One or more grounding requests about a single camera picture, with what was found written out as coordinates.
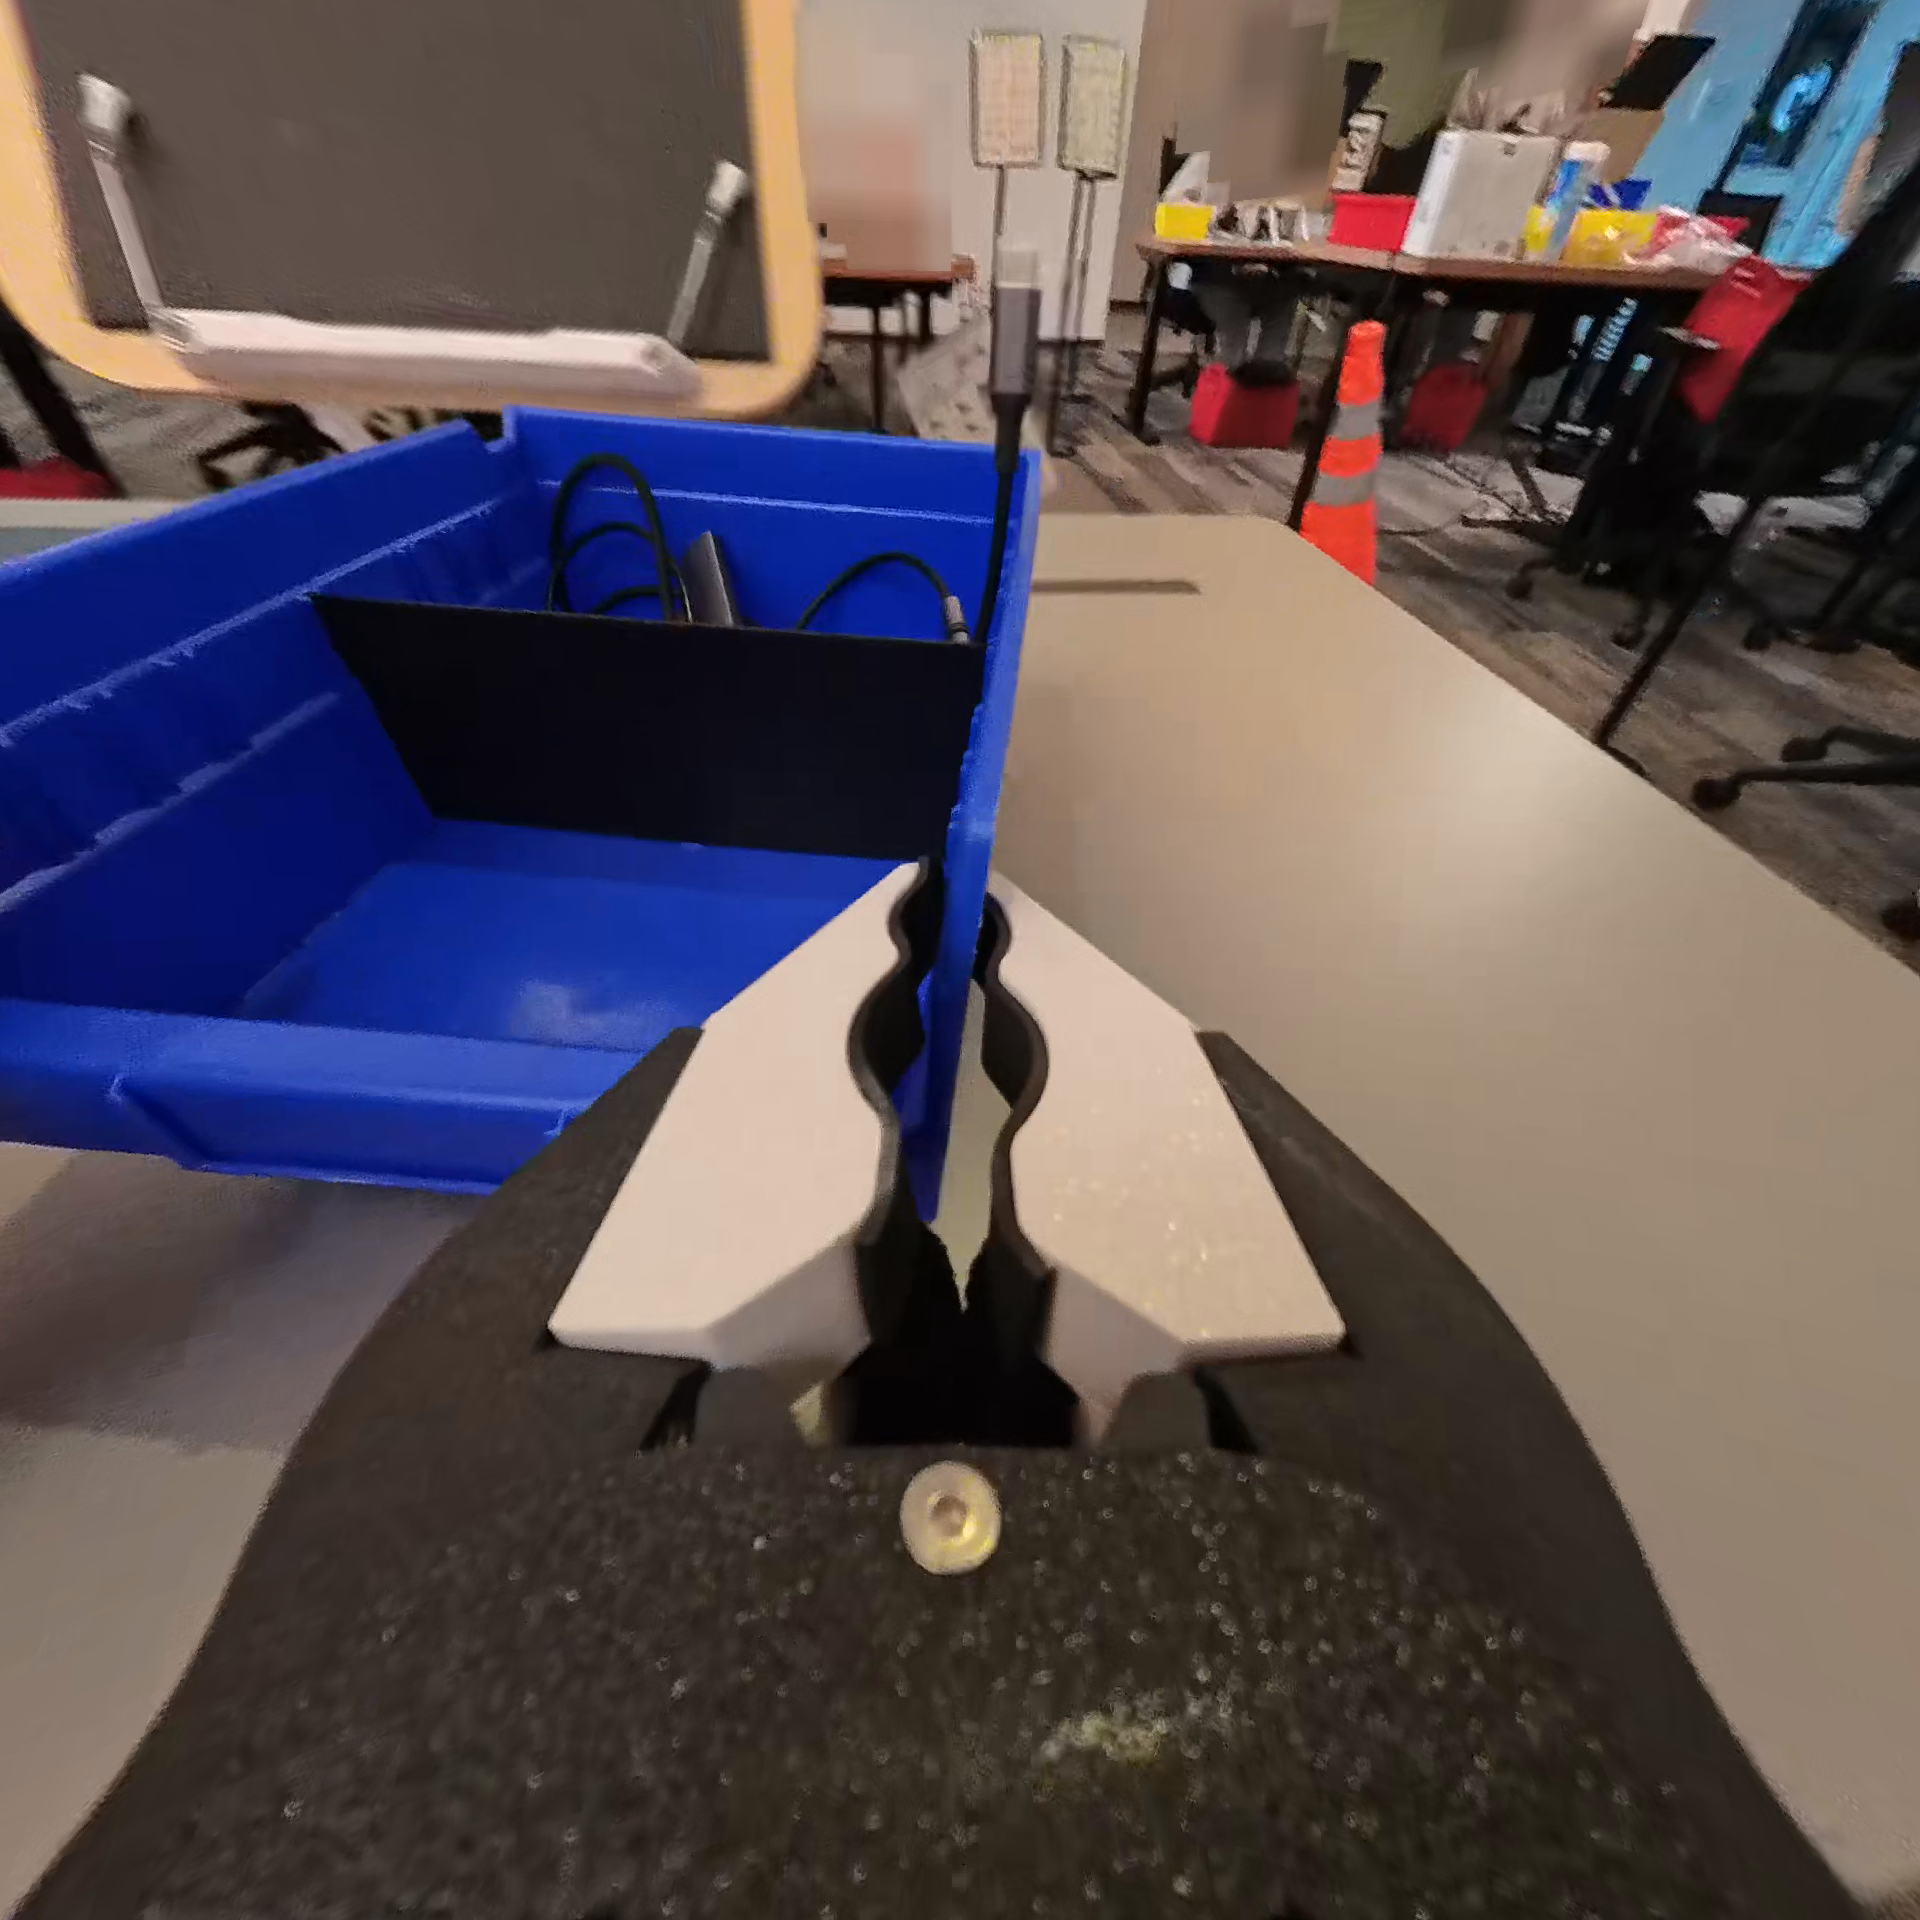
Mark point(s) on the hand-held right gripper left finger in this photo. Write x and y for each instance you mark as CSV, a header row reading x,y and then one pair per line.
x,y
734,1184

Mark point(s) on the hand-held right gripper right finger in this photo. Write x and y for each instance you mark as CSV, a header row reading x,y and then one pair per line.
x,y
1171,1184

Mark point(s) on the blue plastic bin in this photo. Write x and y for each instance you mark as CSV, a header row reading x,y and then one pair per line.
x,y
196,839

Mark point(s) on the black bin divider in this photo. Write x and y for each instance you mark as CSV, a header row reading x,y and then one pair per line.
x,y
675,721

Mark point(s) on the orange traffic cone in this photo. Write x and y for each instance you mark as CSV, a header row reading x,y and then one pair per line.
x,y
1350,510

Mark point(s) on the red plastic bin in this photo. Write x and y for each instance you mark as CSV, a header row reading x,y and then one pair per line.
x,y
1245,407
1447,407
1369,225

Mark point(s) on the wooden work table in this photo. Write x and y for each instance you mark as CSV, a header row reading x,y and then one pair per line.
x,y
1559,275
1276,254
893,272

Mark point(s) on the yellow plastic bin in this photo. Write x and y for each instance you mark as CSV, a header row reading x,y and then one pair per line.
x,y
1185,220
1612,236

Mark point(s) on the black office chair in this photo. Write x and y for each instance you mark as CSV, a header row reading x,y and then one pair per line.
x,y
1846,450

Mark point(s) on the red chair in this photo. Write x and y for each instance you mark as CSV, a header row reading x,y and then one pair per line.
x,y
1741,338

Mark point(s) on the white cardboard box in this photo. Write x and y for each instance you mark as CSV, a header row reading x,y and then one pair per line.
x,y
1478,194

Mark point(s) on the light panel on stand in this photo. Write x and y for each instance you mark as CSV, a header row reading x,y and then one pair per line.
x,y
1093,105
1007,99

